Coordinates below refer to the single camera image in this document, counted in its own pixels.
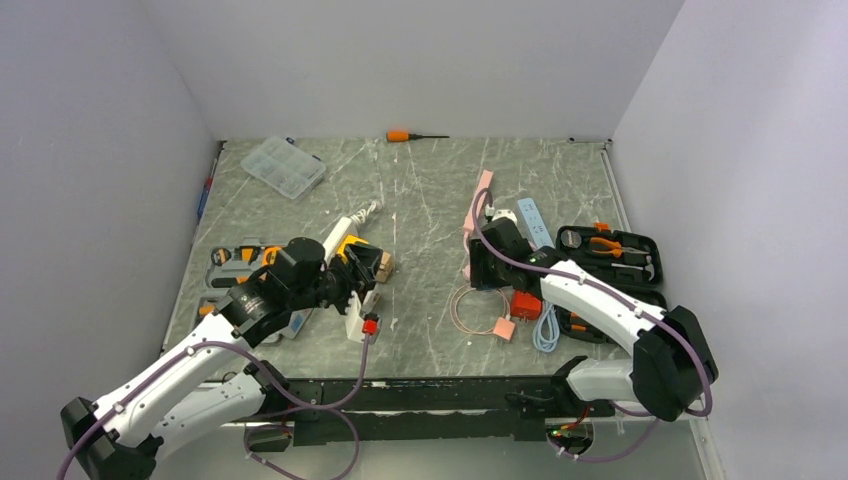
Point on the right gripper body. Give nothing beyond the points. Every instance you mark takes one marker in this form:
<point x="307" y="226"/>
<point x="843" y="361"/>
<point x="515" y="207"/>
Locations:
<point x="486" y="269"/>

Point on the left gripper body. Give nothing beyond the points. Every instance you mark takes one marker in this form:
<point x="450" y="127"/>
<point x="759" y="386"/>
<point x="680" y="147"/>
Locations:
<point x="340" y="280"/>

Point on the yellow cube socket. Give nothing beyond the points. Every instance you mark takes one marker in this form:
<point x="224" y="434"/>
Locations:
<point x="349" y="240"/>

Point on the beige cube socket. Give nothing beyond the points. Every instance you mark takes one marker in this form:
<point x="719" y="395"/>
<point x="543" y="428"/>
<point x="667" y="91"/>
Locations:
<point x="386" y="267"/>

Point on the white power strip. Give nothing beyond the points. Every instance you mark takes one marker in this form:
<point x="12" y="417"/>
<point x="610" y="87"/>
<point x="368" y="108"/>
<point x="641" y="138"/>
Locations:
<point x="300" y="263"/>

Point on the red cube socket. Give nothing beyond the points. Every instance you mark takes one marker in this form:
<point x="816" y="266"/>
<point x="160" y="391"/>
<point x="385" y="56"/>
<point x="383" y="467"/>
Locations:
<point x="524" y="306"/>

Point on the light blue power strip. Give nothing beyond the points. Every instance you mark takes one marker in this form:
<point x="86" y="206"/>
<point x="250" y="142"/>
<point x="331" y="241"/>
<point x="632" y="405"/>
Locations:
<point x="535" y="225"/>

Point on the pink power strip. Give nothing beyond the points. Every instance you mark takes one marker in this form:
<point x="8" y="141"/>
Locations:
<point x="472" y="215"/>

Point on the clear plastic screw box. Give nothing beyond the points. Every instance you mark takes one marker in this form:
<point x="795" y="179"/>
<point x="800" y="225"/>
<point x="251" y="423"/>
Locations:
<point x="283" y="167"/>

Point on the grey tool tray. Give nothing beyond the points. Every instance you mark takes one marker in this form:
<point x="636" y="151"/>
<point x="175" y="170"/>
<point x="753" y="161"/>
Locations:
<point x="230" y="265"/>

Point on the black tool case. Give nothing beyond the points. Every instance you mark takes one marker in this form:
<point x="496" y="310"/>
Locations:
<point x="626" y="261"/>

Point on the pink charger plug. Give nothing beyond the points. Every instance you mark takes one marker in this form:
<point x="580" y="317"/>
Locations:
<point x="504" y="328"/>

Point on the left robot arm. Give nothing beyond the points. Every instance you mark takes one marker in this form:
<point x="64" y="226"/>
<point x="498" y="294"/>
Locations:
<point x="211" y="377"/>

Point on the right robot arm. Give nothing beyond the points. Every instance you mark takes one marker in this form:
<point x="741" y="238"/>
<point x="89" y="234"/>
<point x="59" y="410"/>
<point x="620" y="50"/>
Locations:
<point x="669" y="368"/>

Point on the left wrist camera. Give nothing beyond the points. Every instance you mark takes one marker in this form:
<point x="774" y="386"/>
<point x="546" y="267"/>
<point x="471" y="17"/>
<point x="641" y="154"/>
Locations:
<point x="357" y="312"/>

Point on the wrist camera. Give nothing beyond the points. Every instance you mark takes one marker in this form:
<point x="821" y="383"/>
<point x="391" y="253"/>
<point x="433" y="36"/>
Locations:
<point x="493" y="214"/>
<point x="357" y="312"/>

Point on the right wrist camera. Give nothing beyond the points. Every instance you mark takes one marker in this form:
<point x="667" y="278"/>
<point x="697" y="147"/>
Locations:
<point x="493" y="214"/>

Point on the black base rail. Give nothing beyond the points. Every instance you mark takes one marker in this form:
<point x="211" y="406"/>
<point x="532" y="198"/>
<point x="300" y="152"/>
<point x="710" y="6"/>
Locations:
<point x="522" y="408"/>

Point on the orange handled screwdriver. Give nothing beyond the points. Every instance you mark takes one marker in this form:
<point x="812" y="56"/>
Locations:
<point x="399" y="136"/>

